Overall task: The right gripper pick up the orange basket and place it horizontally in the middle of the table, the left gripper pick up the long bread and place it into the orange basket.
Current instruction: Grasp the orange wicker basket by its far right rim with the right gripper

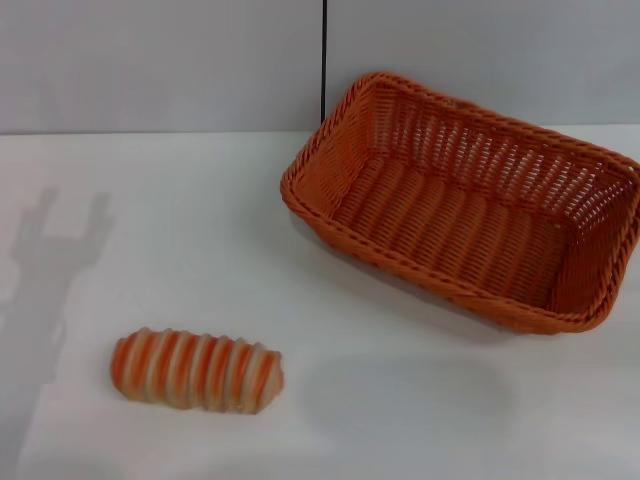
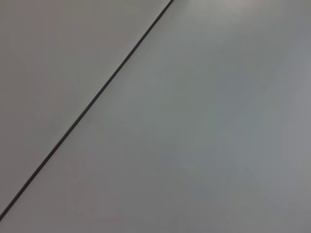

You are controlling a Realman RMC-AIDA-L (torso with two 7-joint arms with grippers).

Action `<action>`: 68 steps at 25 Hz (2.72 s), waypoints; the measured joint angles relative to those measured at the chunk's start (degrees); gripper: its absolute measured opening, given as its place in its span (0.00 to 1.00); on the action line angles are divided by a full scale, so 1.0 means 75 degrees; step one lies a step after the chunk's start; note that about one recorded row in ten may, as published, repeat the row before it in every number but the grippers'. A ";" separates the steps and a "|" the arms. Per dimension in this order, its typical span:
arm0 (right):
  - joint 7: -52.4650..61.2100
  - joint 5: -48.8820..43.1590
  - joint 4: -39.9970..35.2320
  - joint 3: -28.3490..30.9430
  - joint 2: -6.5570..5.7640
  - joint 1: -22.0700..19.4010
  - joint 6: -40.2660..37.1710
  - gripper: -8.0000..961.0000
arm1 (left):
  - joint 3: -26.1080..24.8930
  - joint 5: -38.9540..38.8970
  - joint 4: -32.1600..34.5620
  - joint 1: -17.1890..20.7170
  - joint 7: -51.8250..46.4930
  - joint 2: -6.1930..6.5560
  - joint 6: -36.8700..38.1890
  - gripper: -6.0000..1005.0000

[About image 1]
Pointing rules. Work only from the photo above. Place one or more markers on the orange woven plastic basket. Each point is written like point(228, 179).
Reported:
point(450, 225)

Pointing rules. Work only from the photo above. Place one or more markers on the orange striped toy bread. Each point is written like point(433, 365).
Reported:
point(200, 370)

